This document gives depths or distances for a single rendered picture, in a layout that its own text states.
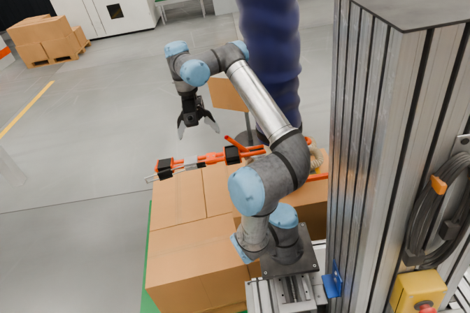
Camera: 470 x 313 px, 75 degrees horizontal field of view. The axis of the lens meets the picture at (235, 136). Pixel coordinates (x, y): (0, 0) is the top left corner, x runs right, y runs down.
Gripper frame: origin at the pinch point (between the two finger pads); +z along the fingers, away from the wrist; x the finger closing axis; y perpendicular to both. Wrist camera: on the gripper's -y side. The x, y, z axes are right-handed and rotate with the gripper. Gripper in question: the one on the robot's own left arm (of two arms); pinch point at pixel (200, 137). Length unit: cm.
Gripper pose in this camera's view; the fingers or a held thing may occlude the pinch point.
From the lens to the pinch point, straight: 114.0
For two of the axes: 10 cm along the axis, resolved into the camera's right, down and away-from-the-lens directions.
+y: -0.7, -5.9, 8.1
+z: 1.6, 7.9, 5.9
